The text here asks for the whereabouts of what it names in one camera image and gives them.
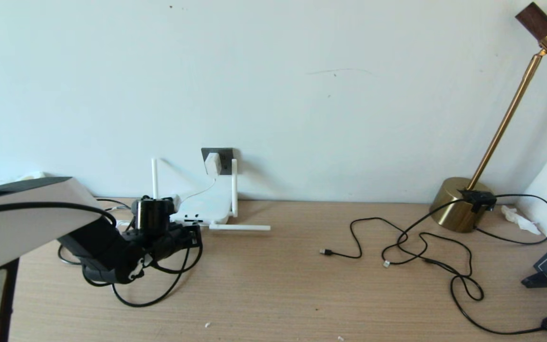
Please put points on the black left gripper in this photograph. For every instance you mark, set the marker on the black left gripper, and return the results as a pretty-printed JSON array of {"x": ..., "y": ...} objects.
[{"x": 165, "y": 243}]

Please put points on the white power adapter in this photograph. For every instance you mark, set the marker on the white power adapter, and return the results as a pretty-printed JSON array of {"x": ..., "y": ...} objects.
[{"x": 213, "y": 163}]

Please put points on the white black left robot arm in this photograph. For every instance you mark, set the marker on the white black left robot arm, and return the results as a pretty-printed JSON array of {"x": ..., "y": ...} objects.
[{"x": 17, "y": 223}]

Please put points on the white router with antennas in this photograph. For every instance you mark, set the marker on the white router with antennas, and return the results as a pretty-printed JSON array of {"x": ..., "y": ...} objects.
[{"x": 207, "y": 206}]

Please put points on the gold desk lamp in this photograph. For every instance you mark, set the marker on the gold desk lamp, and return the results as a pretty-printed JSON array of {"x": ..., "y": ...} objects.
[{"x": 453, "y": 206}]

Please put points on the black clip on lamp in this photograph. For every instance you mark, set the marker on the black clip on lamp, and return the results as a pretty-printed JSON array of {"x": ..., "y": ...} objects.
[{"x": 478, "y": 200}]

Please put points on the crumpled white tissue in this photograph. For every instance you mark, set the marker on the crumpled white tissue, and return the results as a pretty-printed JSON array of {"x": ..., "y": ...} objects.
[{"x": 519, "y": 218}]

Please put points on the black stand clip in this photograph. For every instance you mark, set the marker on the black stand clip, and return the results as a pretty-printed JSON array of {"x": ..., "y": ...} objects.
[{"x": 534, "y": 281}]

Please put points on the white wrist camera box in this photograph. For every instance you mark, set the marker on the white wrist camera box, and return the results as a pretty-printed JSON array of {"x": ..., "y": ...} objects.
[{"x": 175, "y": 202}]

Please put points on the grey wall socket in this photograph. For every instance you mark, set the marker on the grey wall socket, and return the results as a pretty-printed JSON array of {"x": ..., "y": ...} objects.
[{"x": 228, "y": 159}]

